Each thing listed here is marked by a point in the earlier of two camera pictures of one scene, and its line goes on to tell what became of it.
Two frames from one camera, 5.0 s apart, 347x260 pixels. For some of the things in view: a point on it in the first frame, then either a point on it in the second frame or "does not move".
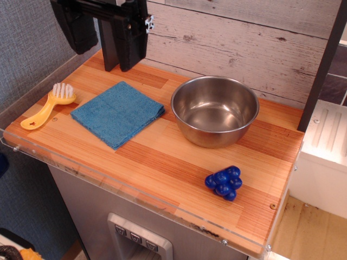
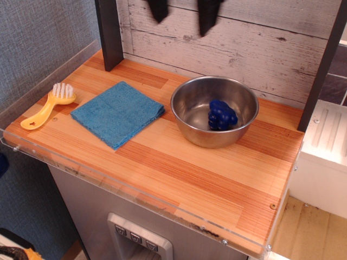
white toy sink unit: x=320 y=178 does not move
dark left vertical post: x=109 y=43 does not move
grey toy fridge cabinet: x=114 y=226 does not move
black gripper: x=133 y=24 to x=207 y=10
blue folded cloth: x=117 y=114 does not move
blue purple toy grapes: x=225 y=182 to x=220 y=116
